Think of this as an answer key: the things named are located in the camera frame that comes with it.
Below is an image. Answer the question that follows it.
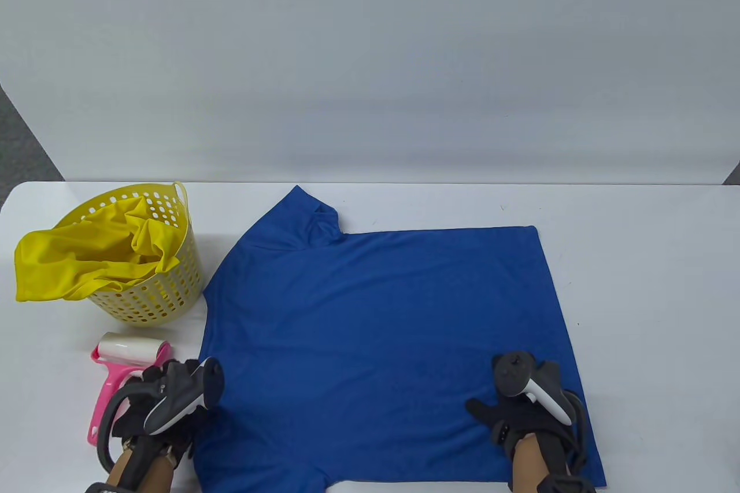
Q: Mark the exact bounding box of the person's right hand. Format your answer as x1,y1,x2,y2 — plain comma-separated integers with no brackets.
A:
466,354,579,450

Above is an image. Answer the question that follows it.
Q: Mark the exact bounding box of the person's left hand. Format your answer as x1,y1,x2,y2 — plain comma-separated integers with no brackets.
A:
112,359,204,459

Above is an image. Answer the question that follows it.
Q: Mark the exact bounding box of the pink lint roller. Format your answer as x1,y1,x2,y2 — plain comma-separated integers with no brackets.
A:
88,332,172,447

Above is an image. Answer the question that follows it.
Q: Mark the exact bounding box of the blue t-shirt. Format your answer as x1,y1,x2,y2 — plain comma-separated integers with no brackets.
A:
193,186,606,493

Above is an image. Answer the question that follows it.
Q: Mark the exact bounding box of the yellow t-shirt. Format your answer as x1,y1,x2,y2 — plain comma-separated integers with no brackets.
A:
14,197,183,303

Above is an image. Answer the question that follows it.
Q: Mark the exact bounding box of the person's right forearm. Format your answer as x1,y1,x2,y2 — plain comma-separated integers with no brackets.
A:
508,434,573,493

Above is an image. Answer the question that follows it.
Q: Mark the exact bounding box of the person's left forearm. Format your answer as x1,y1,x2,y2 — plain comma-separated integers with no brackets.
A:
106,438,175,493

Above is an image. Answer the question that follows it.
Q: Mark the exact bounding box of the grey right hand controller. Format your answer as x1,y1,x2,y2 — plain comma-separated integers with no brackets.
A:
493,351,589,470

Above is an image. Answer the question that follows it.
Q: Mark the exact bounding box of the grey hand controller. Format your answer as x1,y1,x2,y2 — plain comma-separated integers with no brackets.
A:
493,351,589,470
97,357,225,473

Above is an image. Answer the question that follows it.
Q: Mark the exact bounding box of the grey left hand controller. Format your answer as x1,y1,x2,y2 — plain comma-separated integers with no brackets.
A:
97,357,225,473

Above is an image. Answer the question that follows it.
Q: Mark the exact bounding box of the yellow perforated plastic basket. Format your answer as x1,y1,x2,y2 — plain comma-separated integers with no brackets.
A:
52,181,204,327

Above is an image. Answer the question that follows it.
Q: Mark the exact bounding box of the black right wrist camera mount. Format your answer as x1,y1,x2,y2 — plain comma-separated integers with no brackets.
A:
535,475,597,493

